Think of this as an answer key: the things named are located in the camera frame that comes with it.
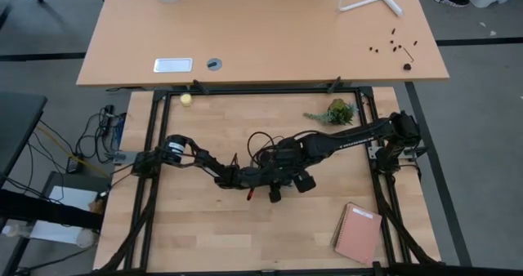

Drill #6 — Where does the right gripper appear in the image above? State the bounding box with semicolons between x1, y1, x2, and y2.
274;139;317;194

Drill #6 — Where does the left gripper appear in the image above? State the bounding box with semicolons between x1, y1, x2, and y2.
239;149;284;204

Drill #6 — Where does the pink spiral notebook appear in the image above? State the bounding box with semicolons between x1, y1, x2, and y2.
330;201;383;265

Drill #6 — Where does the potted succulent plant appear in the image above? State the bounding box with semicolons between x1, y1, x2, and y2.
302;98;357;127

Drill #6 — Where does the light wooden desk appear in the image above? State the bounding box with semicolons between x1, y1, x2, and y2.
76;0;450;88

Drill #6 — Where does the white sheet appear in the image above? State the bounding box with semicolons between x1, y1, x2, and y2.
30;185;99;244

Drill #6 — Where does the black beam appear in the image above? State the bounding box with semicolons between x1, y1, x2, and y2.
0;188;103;230

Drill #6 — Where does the black side desk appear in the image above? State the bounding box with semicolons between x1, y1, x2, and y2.
0;91;48;187

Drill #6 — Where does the black floor cable bundle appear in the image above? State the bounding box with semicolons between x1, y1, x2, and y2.
75;104;126;165

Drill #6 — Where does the yellow floor cable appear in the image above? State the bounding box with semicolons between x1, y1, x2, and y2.
36;124;110;177

